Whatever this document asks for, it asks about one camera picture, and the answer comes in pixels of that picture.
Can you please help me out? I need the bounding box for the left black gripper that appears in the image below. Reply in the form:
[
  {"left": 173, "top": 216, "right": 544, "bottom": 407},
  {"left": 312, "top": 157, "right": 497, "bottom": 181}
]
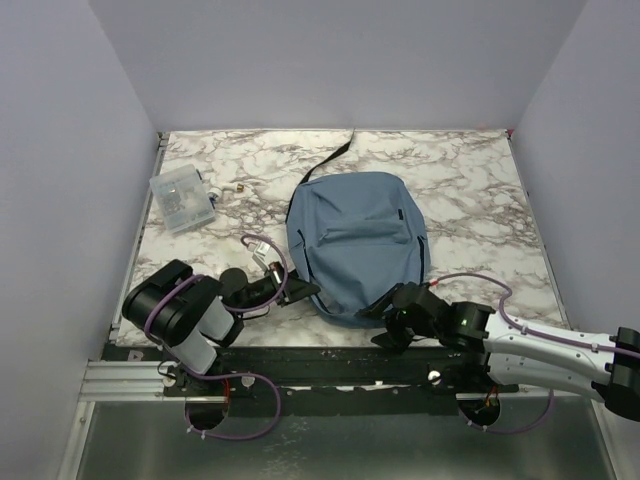
[{"left": 236, "top": 261, "right": 320, "bottom": 315}]

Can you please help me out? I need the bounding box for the blue student backpack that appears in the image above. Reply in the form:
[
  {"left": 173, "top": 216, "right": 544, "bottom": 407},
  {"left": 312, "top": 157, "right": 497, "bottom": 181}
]
[{"left": 285, "top": 127, "right": 432, "bottom": 329}]

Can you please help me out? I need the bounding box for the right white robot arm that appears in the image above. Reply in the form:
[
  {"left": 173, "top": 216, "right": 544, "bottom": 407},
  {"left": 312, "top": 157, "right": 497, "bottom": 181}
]
[{"left": 358, "top": 282, "right": 639, "bottom": 421}]

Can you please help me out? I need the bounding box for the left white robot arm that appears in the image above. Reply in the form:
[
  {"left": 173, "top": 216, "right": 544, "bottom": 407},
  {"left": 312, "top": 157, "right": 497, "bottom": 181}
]
[{"left": 121, "top": 260, "right": 320, "bottom": 395}]

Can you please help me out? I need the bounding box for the white plastic fitting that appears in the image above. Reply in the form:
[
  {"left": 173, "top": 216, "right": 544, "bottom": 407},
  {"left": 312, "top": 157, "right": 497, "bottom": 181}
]
[{"left": 207, "top": 183, "right": 245, "bottom": 202}]

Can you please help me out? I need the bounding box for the clear plastic storage box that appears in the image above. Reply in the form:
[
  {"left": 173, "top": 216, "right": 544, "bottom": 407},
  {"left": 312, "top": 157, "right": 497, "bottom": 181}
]
[{"left": 149, "top": 164, "right": 215, "bottom": 235}]

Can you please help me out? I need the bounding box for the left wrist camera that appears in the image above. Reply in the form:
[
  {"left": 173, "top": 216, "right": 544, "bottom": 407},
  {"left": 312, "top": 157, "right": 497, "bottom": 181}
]
[{"left": 249, "top": 240, "right": 280, "bottom": 272}]

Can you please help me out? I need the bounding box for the aluminium mounting rail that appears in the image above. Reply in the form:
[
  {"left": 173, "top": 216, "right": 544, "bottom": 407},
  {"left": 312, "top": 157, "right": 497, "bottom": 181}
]
[{"left": 81, "top": 347, "right": 613, "bottom": 402}]

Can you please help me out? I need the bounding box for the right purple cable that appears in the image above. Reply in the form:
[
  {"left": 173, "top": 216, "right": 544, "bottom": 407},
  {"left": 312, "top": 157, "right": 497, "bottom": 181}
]
[{"left": 432, "top": 273, "right": 640, "bottom": 435}]

